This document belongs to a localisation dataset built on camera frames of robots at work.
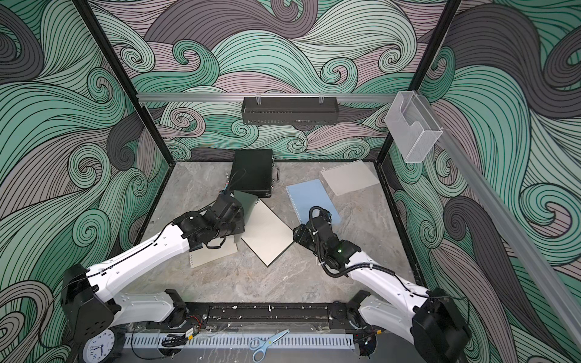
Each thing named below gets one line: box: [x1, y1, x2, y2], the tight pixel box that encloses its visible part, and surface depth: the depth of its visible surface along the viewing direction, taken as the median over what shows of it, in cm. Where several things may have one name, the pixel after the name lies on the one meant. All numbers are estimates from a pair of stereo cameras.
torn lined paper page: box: [320, 159, 380, 196], surface depth 120 cm
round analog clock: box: [81, 328, 116, 363], surface depth 66 cm
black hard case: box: [229, 148, 274, 199], surface depth 120 cm
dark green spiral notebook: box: [233, 189, 295, 267], surface depth 92 cm
